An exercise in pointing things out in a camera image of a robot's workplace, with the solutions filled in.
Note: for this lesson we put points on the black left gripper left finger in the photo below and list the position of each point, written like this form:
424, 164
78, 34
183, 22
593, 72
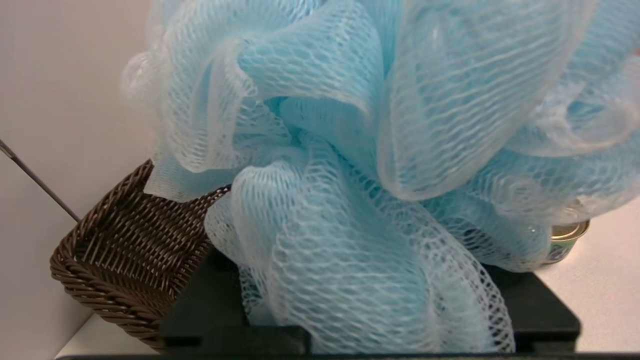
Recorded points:
210, 310

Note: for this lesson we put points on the blue mesh bath loofah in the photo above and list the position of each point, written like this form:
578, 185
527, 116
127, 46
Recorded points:
380, 150

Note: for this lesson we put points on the green labelled tin can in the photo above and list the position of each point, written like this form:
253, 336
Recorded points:
567, 241

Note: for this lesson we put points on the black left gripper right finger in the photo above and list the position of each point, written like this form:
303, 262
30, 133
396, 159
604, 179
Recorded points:
537, 310

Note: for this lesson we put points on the brown wicker basket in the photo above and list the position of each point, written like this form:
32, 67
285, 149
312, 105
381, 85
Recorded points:
135, 260

